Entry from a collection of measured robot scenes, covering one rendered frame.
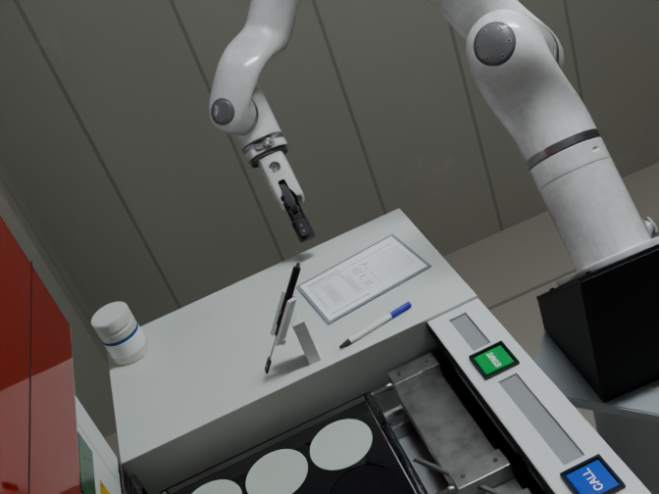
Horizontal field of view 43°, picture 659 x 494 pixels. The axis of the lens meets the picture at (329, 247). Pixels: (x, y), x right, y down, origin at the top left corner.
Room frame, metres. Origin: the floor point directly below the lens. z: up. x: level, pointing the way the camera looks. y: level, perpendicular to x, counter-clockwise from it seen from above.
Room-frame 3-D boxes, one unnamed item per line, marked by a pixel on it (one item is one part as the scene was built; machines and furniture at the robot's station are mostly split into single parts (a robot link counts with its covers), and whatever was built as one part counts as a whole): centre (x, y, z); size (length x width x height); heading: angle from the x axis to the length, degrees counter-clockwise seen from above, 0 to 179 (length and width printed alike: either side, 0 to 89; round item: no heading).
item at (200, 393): (1.22, 0.13, 0.89); 0.62 x 0.35 x 0.14; 96
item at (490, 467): (0.80, -0.08, 0.89); 0.08 x 0.03 x 0.03; 96
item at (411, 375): (1.04, -0.05, 0.89); 0.08 x 0.03 x 0.03; 96
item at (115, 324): (1.30, 0.41, 1.01); 0.07 x 0.07 x 0.10
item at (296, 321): (1.08, 0.11, 1.03); 0.06 x 0.04 x 0.13; 96
